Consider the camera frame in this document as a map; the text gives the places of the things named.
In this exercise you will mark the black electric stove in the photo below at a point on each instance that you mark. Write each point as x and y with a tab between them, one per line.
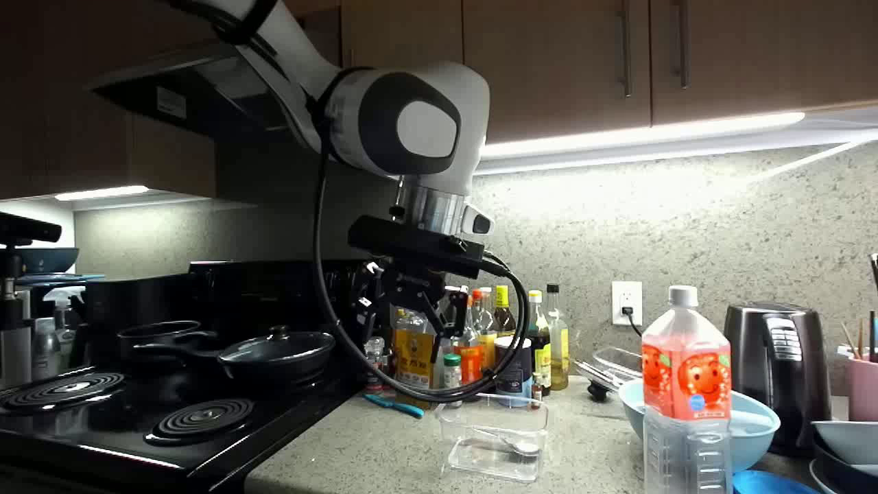
124	423

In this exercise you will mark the pink utensil cup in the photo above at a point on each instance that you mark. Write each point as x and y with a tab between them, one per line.
864	393

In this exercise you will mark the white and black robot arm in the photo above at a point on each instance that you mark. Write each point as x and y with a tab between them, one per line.
420	127

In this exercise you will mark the range hood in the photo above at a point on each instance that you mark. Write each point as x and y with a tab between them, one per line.
219	90

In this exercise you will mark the white wall outlet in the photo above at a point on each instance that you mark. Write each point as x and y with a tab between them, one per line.
626	304

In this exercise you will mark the orange label plastic bottle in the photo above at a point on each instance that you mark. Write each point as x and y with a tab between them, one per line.
687	401

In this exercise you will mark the teal handled utensil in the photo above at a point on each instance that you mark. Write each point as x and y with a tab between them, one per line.
396	405

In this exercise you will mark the silver metal spoon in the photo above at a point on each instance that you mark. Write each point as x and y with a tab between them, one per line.
518	449

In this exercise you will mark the under cabinet light bar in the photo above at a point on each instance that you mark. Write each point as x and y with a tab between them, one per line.
639	137

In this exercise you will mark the green oil bottle yellow cap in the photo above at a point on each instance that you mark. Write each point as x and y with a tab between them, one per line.
560	345

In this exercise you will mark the black electric kettle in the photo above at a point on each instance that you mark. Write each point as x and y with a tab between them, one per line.
779	357

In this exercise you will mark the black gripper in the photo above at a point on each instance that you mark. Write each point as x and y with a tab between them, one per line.
416	289

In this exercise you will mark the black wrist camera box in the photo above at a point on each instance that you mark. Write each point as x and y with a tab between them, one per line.
412	245

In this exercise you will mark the wooden wall cabinets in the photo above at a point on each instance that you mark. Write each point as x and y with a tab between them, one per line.
555	68

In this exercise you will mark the light blue bowl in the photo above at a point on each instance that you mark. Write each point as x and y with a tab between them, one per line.
752	423

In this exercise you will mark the red cap sauce bottle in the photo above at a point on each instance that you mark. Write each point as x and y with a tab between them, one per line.
478	340

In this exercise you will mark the black frying pan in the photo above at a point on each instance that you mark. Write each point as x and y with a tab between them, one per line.
274	360

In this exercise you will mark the transparent plastic bowl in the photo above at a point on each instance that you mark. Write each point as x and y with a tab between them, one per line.
496	436

